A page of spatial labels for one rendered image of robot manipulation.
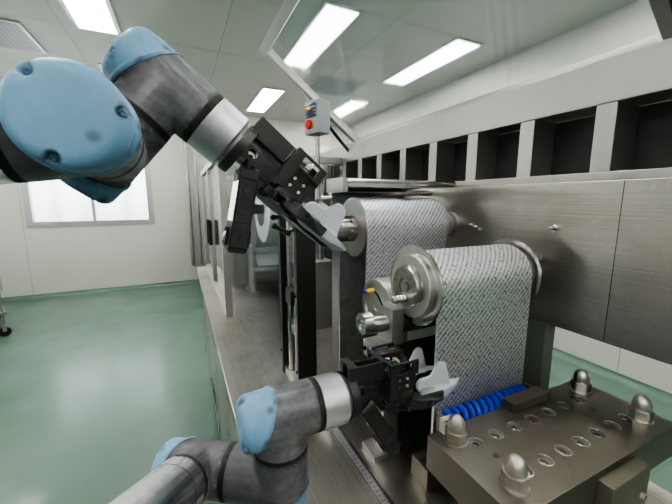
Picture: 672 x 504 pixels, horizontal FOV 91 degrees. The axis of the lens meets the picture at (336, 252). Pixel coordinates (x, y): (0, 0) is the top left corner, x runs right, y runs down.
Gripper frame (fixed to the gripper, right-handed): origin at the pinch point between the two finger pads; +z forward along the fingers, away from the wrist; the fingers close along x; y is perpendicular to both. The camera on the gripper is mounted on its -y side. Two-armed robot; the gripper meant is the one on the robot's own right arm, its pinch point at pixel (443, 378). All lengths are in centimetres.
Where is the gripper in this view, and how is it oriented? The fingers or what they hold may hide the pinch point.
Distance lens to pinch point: 65.8
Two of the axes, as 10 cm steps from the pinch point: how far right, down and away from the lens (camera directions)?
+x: -4.2, -1.4, 9.0
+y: 0.0, -9.9, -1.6
